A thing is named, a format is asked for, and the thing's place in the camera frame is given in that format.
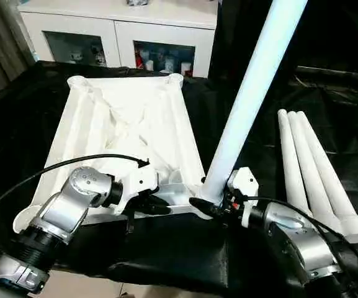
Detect black mat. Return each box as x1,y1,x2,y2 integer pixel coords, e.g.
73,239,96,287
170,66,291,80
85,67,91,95
0,60,358,298

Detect white cabinet with glass doors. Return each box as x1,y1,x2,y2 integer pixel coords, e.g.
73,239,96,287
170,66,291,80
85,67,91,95
17,0,218,78

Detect white plastic table leg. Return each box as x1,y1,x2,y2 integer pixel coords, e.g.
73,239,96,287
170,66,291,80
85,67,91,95
296,111,358,243
287,111,344,234
197,0,308,207
277,109,315,219

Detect grey curtain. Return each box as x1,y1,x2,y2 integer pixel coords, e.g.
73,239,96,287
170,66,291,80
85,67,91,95
0,0,37,94

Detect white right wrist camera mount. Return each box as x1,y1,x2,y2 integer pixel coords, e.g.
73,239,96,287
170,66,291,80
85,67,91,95
227,166,259,228

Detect long black bar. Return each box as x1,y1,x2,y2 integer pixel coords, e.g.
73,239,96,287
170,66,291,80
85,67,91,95
296,65,358,82

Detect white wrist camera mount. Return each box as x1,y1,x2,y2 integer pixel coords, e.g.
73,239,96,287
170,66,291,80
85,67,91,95
115,164,160,217
227,166,259,228

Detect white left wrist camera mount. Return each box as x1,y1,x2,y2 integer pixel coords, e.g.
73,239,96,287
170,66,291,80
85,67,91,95
115,164,160,217

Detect white plastic table top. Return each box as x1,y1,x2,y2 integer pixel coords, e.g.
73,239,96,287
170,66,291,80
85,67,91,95
12,73,218,233

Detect small red item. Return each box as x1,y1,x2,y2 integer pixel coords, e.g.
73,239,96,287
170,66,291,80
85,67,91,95
135,49,146,71

